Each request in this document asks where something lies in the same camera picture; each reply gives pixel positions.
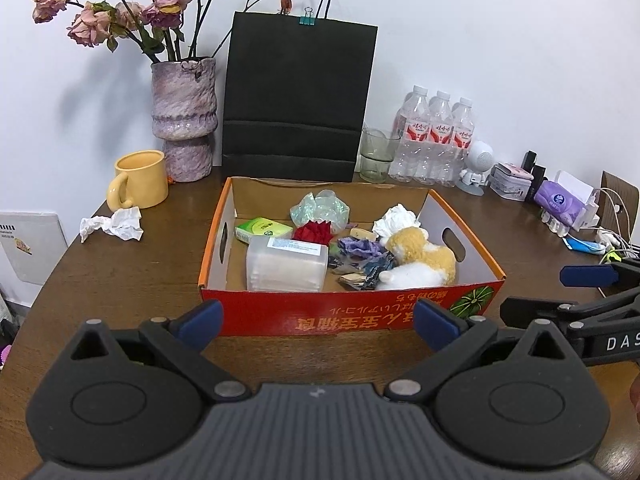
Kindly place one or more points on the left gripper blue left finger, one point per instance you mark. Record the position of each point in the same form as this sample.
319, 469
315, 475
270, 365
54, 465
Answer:
201, 325

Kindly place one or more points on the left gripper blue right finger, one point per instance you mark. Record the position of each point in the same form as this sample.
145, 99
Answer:
435, 325

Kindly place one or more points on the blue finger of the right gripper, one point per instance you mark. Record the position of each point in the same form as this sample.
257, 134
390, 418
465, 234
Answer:
594, 275
520, 312

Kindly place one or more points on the white and tan plush toy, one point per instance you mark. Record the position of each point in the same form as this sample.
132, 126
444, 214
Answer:
419, 262

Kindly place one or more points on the blue white snack packet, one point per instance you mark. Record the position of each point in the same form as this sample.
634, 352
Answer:
366, 275

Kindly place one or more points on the translucent plastic storage box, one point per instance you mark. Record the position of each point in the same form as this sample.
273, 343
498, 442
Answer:
276, 264

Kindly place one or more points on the purple knitted drawstring pouch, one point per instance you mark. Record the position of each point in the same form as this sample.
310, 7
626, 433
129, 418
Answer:
346, 252

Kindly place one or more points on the white tissue ball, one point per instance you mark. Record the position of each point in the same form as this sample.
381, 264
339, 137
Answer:
394, 220

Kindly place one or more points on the green tissue pack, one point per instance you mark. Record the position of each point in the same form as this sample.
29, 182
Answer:
259, 226

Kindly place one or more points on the small yellow eraser block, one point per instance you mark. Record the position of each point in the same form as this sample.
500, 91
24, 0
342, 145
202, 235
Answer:
363, 234

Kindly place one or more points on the red paper flower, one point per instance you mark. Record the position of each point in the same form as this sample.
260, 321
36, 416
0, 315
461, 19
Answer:
315, 232

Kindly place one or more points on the iridescent plastic bag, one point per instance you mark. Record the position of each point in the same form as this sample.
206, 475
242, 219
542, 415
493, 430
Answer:
324, 206

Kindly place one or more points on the blue tube on table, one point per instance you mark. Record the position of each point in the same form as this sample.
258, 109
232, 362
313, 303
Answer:
592, 248

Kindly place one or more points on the purple wet wipes pack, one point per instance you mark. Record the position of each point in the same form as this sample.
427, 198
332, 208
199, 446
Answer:
560, 204

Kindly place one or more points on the small grey tin box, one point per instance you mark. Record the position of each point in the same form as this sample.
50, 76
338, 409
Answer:
510, 182

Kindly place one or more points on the red cardboard pumpkin box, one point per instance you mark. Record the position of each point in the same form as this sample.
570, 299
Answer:
335, 308

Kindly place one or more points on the crumpled white paper by mug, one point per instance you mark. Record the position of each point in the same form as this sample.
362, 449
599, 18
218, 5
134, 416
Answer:
124, 224

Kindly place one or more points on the small white robot figurine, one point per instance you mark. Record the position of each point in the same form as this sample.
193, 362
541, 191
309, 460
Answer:
479, 160

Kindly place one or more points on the yellow ceramic mug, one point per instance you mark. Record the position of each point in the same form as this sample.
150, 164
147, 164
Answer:
140, 181

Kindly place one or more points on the left water bottle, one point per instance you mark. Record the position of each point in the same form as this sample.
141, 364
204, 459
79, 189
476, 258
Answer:
411, 125

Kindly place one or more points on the water bottle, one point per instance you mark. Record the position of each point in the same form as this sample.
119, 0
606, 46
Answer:
411, 125
463, 125
438, 136

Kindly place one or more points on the right water bottle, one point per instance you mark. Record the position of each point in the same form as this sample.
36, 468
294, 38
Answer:
463, 125

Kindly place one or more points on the clear glass cup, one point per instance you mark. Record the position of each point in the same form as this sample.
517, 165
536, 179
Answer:
377, 151

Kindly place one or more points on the white booklet at left edge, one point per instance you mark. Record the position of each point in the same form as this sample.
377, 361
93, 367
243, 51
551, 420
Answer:
34, 243

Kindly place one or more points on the middle water bottle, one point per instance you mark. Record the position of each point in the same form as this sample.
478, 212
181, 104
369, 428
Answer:
438, 136

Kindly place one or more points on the purple textured vase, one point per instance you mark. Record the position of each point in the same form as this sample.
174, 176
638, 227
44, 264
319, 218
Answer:
184, 116

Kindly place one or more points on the black paper shopping bag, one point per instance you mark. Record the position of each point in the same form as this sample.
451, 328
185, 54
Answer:
295, 95

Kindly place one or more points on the dried pink rose bouquet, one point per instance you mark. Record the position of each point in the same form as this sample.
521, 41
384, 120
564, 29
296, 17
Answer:
170, 27

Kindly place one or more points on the green binder clip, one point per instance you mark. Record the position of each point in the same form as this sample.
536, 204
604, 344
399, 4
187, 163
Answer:
308, 18

